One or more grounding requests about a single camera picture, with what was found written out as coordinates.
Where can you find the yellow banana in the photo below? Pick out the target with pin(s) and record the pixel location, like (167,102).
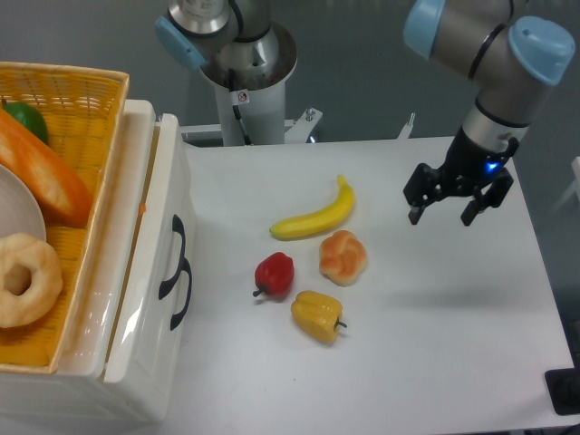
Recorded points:
(319,221)

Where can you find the yellow toy pepper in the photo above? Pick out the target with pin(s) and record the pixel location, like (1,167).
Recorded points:
(318,315)

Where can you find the orange baguette bread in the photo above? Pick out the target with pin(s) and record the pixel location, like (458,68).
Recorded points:
(58,189)

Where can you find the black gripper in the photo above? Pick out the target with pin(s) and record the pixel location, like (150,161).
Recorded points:
(467,169)

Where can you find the white drawer cabinet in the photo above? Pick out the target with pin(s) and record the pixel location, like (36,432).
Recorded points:
(78,389)

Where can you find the green toy fruit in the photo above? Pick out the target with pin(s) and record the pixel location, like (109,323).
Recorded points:
(29,117)

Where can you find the black device at edge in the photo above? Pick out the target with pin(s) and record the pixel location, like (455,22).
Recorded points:
(563,388)

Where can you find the red toy pepper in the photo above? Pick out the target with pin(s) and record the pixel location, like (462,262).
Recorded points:
(274,275)

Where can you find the white plate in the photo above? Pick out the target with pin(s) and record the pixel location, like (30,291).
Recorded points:
(20,213)

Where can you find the yellow woven basket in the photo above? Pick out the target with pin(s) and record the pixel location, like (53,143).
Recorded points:
(82,108)

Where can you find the white drawer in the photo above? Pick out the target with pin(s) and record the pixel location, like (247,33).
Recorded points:
(143,357)

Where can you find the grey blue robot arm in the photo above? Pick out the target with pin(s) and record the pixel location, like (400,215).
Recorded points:
(515,60)

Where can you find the knotted bread roll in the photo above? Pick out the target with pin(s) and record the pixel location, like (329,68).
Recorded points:
(342,257)

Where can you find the beige doughnut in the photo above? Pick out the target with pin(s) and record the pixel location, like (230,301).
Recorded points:
(31,279)

